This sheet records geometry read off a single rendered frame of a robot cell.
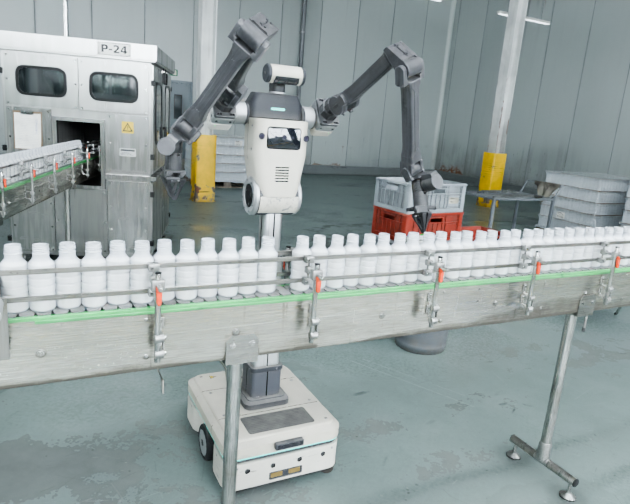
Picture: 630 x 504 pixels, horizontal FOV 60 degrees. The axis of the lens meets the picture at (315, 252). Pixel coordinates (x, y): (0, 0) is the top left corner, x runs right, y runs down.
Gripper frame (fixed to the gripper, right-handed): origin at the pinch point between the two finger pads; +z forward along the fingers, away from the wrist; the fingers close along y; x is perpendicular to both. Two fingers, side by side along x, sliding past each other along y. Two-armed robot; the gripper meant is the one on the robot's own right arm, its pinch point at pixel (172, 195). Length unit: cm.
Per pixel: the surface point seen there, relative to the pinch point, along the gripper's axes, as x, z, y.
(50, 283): -38, 14, 46
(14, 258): -45, 8, 45
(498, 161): 779, 29, -660
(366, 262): 53, 13, 43
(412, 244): 71, 8, 42
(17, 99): -61, -21, -350
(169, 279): -9.2, 15.2, 44.8
